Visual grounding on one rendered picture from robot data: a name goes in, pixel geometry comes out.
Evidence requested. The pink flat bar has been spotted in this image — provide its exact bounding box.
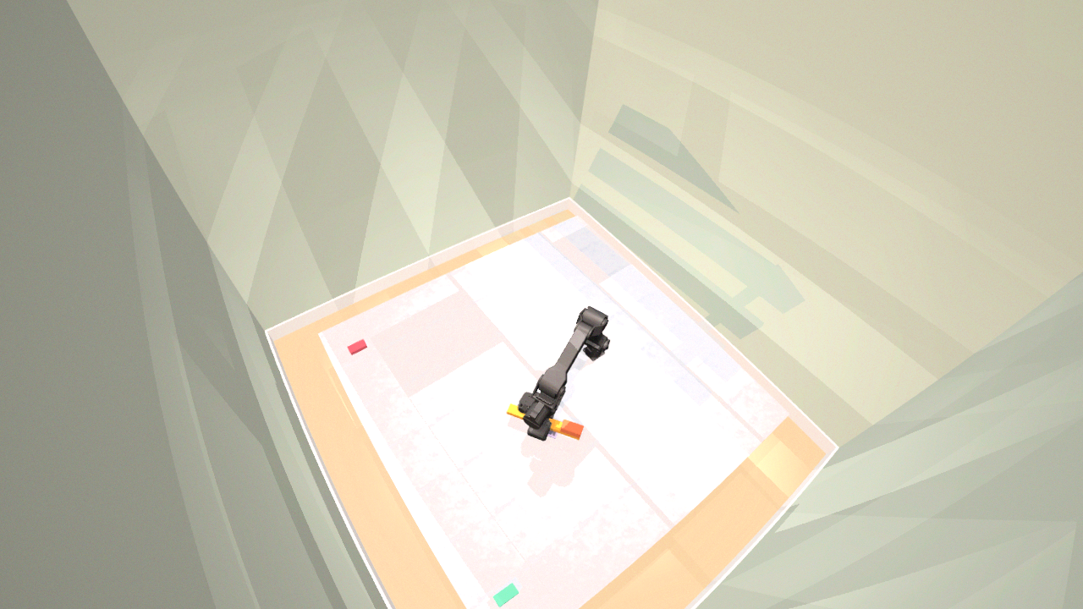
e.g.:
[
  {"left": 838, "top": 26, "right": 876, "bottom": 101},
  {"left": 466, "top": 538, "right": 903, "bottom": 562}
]
[{"left": 348, "top": 339, "right": 368, "bottom": 357}]

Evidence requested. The orange bar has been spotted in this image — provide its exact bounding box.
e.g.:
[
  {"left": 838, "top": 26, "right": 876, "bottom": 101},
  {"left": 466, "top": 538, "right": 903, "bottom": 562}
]
[{"left": 507, "top": 404, "right": 584, "bottom": 440}]

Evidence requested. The teal rectangular block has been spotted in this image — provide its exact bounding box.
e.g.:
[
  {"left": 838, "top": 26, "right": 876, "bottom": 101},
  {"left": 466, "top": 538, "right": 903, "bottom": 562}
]
[{"left": 493, "top": 583, "right": 519, "bottom": 607}]

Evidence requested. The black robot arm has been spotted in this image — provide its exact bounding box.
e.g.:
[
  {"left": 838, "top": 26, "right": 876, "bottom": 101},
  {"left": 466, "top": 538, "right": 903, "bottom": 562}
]
[{"left": 518, "top": 306, "right": 610, "bottom": 430}]

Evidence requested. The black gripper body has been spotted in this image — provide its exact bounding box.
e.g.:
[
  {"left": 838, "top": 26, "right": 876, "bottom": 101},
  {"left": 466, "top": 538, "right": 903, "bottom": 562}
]
[{"left": 526, "top": 406, "right": 558, "bottom": 442}]

